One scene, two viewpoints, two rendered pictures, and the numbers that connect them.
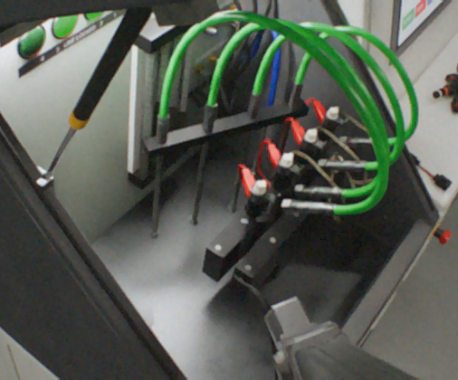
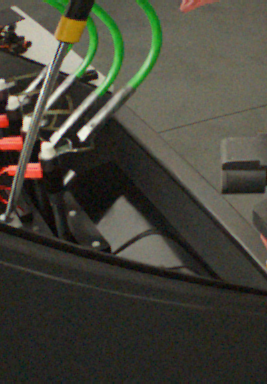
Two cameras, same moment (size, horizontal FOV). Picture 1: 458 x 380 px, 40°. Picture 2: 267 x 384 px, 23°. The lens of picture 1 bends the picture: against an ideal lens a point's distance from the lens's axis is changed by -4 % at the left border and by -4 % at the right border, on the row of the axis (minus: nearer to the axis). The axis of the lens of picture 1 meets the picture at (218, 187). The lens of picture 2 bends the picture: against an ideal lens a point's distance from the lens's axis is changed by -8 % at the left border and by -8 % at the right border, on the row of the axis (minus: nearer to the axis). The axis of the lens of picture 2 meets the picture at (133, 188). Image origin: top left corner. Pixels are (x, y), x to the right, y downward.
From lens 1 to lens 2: 0.54 m
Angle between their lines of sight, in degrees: 39
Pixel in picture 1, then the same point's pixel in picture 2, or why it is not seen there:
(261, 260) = (91, 231)
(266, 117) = not seen: outside the picture
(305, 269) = not seen: hidden behind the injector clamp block
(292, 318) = (245, 148)
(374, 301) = (184, 169)
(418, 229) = (120, 113)
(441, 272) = not seen: hidden behind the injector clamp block
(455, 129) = (41, 56)
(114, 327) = (194, 300)
